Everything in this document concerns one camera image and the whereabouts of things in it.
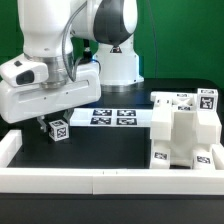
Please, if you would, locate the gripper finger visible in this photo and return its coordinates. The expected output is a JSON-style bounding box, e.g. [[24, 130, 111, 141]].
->
[[37, 115, 48, 132], [63, 109, 74, 123]]

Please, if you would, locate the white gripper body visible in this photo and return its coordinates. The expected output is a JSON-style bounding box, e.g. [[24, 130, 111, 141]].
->
[[0, 62, 101, 123]]

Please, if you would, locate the white chair seat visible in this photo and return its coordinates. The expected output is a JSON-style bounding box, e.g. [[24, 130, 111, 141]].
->
[[149, 109, 221, 168]]

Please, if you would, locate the white chair back piece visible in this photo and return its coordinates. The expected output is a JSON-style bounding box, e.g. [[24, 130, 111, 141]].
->
[[150, 91, 222, 144]]

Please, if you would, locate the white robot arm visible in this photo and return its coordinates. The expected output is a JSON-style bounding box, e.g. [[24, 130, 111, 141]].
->
[[0, 0, 143, 123]]

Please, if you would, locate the white marker tag sheet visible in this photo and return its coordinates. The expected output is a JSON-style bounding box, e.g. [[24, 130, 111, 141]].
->
[[70, 108, 152, 127]]

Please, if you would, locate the grey braided cable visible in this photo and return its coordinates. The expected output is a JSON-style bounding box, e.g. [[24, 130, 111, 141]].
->
[[61, 3, 91, 82]]

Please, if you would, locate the white U-shaped fence wall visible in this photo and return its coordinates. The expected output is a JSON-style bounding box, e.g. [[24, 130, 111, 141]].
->
[[0, 130, 224, 195]]

